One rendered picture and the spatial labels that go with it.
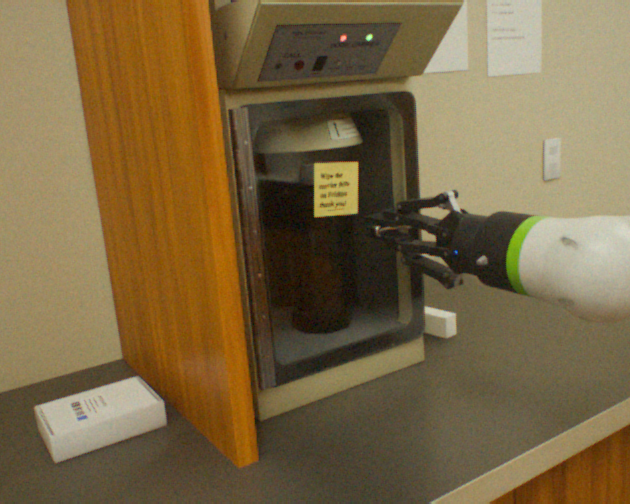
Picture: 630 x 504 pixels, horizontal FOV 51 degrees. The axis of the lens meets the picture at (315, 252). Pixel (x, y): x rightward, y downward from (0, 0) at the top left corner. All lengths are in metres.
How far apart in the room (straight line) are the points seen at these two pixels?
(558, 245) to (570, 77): 1.39
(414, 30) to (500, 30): 0.91
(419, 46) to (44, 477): 0.77
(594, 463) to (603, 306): 0.44
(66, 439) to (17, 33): 0.67
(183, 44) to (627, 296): 0.53
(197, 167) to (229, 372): 0.25
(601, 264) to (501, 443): 0.33
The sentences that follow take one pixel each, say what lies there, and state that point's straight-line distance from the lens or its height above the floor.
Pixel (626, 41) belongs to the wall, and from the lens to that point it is 2.29.
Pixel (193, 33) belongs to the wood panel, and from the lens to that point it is 0.77.
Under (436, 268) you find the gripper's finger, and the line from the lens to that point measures 0.90.
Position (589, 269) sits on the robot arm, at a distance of 0.68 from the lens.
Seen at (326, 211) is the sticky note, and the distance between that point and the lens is 0.95.
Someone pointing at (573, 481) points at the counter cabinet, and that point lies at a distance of 1.06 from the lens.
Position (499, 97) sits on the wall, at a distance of 1.84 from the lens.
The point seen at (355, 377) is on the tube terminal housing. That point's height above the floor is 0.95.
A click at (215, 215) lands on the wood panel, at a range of 0.78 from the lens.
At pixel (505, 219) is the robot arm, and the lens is 0.78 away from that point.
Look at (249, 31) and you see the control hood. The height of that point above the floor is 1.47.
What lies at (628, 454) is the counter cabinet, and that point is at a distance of 1.17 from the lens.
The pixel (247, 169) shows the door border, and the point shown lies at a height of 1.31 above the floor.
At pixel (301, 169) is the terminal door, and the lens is 0.92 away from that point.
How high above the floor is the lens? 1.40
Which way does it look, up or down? 14 degrees down
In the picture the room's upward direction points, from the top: 5 degrees counter-clockwise
